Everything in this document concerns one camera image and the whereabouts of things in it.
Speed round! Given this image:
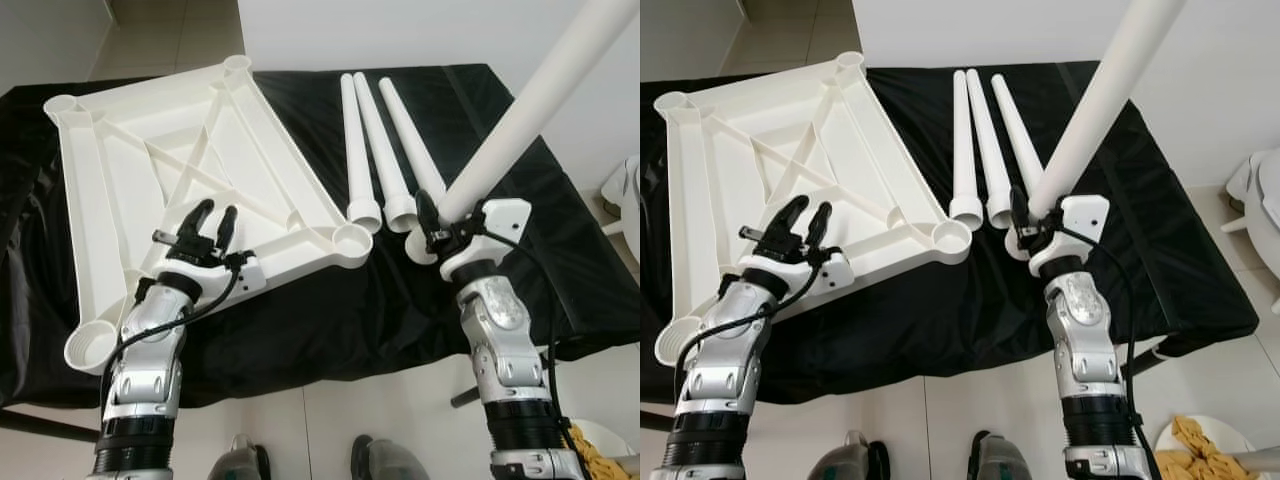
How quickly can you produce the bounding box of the white round plate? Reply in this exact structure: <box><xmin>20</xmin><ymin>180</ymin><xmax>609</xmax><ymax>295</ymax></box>
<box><xmin>565</xmin><ymin>420</ymin><xmax>629</xmax><ymax>480</ymax></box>
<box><xmin>1155</xmin><ymin>415</ymin><xmax>1256</xmax><ymax>480</ymax></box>

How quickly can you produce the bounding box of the white plastic table leg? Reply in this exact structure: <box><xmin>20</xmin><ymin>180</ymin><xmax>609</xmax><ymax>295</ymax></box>
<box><xmin>437</xmin><ymin>0</ymin><xmax>641</xmax><ymax>223</ymax></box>
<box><xmin>965</xmin><ymin>68</ymin><xmax>1016</xmax><ymax>229</ymax></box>
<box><xmin>378</xmin><ymin>77</ymin><xmax>449</xmax><ymax>264</ymax></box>
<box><xmin>353</xmin><ymin>72</ymin><xmax>419</xmax><ymax>233</ymax></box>
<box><xmin>1028</xmin><ymin>0</ymin><xmax>1191</xmax><ymax>219</ymax></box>
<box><xmin>340</xmin><ymin>73</ymin><xmax>383</xmax><ymax>233</ymax></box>
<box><xmin>950</xmin><ymin>70</ymin><xmax>986</xmax><ymax>231</ymax></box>
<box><xmin>990</xmin><ymin>74</ymin><xmax>1047</xmax><ymax>263</ymax></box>

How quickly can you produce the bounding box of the grey left robot foot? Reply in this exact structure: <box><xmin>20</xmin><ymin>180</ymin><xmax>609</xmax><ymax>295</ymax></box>
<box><xmin>205</xmin><ymin>433</ymin><xmax>271</xmax><ymax>480</ymax></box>
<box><xmin>808</xmin><ymin>430</ymin><xmax>889</xmax><ymax>480</ymax></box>

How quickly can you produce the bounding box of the black table cloth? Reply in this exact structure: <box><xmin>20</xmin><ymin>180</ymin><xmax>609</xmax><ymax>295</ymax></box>
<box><xmin>640</xmin><ymin>60</ymin><xmax>1261</xmax><ymax>406</ymax></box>
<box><xmin>0</xmin><ymin>62</ymin><xmax>641</xmax><ymax>409</ymax></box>

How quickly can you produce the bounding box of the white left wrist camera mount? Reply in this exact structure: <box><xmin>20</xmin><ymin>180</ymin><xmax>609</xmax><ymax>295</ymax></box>
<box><xmin>172</xmin><ymin>250</ymin><xmax>268</xmax><ymax>299</ymax></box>
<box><xmin>760</xmin><ymin>248</ymin><xmax>853</xmax><ymax>301</ymax></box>

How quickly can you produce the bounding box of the grey right robot foot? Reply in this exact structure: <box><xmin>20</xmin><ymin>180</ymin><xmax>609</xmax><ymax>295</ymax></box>
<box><xmin>350</xmin><ymin>435</ymin><xmax>426</xmax><ymax>480</ymax></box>
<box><xmin>968</xmin><ymin>430</ymin><xmax>1046</xmax><ymax>480</ymax></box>

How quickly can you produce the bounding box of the beige stick handle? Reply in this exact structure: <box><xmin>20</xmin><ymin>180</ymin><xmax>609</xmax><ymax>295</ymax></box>
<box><xmin>1225</xmin><ymin>455</ymin><xmax>1280</xmax><ymax>479</ymax></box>

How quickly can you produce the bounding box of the grey robot foot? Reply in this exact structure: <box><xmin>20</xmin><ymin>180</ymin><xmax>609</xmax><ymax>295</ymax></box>
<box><xmin>968</xmin><ymin>430</ymin><xmax>1046</xmax><ymax>480</ymax></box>
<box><xmin>350</xmin><ymin>435</ymin><xmax>426</xmax><ymax>480</ymax></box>
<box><xmin>205</xmin><ymin>433</ymin><xmax>271</xmax><ymax>480</ymax></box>
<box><xmin>808</xmin><ymin>430</ymin><xmax>889</xmax><ymax>480</ymax></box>

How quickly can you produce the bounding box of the white plastic table top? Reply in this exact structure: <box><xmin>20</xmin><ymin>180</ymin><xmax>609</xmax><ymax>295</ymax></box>
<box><xmin>653</xmin><ymin>52</ymin><xmax>974</xmax><ymax>368</ymax></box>
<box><xmin>43</xmin><ymin>55</ymin><xmax>374</xmax><ymax>375</ymax></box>

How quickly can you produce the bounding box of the white plastic chair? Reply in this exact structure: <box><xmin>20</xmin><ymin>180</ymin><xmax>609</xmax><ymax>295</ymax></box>
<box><xmin>1222</xmin><ymin>145</ymin><xmax>1280</xmax><ymax>321</ymax></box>
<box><xmin>598</xmin><ymin>155</ymin><xmax>641</xmax><ymax>241</ymax></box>

